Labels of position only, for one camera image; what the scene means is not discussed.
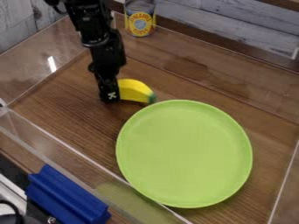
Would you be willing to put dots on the green plate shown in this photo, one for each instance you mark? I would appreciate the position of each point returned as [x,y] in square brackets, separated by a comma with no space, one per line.
[184,153]

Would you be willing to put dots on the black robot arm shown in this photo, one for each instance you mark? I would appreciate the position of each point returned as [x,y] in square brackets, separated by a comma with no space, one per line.
[91,18]

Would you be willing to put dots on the clear acrylic front wall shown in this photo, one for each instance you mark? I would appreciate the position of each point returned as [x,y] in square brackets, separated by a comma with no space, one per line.
[49,159]

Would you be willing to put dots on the yellow toy banana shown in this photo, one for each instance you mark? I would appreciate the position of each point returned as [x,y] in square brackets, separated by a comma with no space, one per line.
[135,91]

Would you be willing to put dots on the yellow labelled tin can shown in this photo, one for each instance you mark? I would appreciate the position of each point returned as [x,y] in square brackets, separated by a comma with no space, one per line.
[139,17]

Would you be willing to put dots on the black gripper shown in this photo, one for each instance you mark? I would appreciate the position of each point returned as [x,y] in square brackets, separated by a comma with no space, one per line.
[108,57]

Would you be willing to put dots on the blue plastic block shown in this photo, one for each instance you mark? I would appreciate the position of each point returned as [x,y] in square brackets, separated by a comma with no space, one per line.
[68,202]

